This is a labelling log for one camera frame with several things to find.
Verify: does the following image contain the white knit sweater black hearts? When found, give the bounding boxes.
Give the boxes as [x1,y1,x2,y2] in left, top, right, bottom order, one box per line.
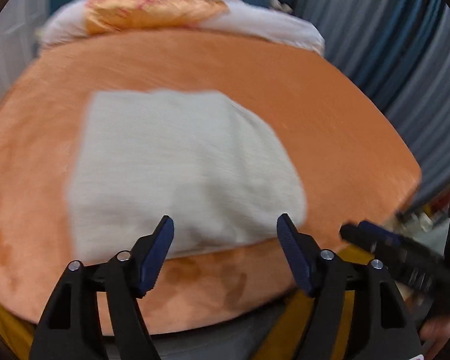
[67,89,307,262]

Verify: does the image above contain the person's right hand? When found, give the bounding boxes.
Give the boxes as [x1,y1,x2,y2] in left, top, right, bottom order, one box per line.
[419,315,450,359]

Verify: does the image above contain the orange velvet bed cover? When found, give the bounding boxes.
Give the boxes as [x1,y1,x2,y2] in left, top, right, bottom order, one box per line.
[0,29,421,322]

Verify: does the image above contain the grey blue curtain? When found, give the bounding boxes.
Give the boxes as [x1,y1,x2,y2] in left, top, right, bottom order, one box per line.
[296,0,450,204]

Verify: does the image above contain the white wardrobe doors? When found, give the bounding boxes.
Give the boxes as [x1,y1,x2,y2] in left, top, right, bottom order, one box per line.
[0,0,49,101]

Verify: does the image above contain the white pillow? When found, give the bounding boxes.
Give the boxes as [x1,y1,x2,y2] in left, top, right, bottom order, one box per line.
[39,0,325,55]

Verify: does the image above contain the orange floral satin cloth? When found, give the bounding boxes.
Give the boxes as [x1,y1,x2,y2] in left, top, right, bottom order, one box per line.
[84,0,229,35]

